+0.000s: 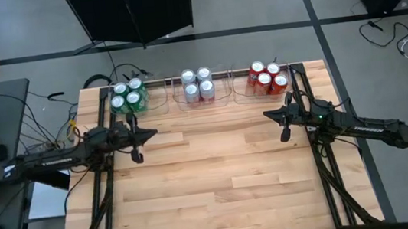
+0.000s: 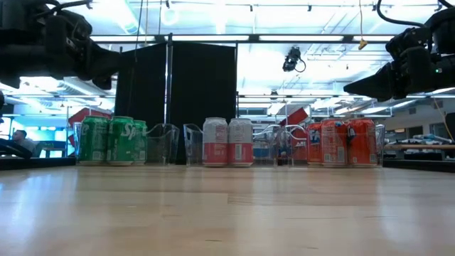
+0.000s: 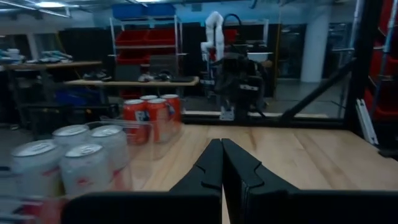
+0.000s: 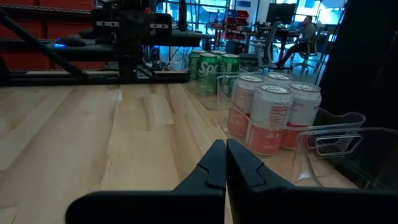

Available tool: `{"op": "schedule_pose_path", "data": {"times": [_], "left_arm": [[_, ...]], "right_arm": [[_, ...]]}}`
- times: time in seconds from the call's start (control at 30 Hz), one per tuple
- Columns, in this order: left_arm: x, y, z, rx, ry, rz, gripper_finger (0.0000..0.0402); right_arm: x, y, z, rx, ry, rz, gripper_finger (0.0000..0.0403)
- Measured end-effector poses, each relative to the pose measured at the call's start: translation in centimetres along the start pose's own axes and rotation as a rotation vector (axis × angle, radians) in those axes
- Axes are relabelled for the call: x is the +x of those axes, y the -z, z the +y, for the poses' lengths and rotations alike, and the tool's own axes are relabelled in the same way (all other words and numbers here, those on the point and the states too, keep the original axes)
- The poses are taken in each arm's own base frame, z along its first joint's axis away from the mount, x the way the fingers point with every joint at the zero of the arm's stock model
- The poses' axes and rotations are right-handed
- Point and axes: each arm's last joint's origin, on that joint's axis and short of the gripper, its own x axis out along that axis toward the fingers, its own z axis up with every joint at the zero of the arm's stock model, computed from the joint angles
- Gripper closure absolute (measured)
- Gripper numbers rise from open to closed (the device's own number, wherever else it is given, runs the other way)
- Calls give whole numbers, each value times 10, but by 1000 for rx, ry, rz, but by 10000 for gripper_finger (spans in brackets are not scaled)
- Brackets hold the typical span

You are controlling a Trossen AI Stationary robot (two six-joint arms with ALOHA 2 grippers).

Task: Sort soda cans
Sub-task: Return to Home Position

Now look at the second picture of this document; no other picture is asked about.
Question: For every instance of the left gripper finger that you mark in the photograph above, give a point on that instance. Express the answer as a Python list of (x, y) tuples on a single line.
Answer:
[(106, 65)]

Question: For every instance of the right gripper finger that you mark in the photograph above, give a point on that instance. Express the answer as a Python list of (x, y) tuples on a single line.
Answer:
[(377, 85)]

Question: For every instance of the orange Fanta soda can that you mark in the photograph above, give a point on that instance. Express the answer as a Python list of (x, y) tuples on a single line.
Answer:
[(334, 149), (362, 149), (314, 149)]

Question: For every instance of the green Sprite soda can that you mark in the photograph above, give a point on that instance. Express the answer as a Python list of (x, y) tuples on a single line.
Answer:
[(141, 142), (121, 142), (93, 142)]

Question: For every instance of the clear plastic bin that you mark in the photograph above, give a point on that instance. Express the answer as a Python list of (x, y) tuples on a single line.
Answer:
[(193, 142), (163, 142), (379, 142)]

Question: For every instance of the pink white soda can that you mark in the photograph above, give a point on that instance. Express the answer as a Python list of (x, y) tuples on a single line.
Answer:
[(240, 142), (215, 142)]

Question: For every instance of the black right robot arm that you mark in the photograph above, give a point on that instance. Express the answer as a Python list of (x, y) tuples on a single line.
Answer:
[(444, 35)]

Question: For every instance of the yellow hanging plug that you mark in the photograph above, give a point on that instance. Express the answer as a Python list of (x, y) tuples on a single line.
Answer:
[(362, 44)]

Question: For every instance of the red sign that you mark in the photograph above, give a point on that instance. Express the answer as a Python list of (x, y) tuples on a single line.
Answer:
[(296, 115), (85, 114)]

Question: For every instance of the wooden workbench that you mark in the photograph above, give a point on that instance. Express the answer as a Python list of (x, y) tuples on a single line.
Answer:
[(419, 146)]

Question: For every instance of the black folding screen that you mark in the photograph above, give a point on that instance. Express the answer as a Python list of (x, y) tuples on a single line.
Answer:
[(202, 89)]

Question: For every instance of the person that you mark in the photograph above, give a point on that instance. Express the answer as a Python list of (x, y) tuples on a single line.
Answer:
[(20, 137)]

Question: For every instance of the overhead light bar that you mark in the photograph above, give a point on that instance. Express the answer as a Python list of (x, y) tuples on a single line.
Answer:
[(254, 37)]

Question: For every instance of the blue white box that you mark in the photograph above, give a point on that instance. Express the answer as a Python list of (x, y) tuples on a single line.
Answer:
[(262, 153)]

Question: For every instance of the black ceiling camera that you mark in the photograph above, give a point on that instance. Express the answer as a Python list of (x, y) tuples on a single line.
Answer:
[(291, 58)]

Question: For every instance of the black ceiling rail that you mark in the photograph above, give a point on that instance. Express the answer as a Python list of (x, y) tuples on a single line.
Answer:
[(284, 96)]

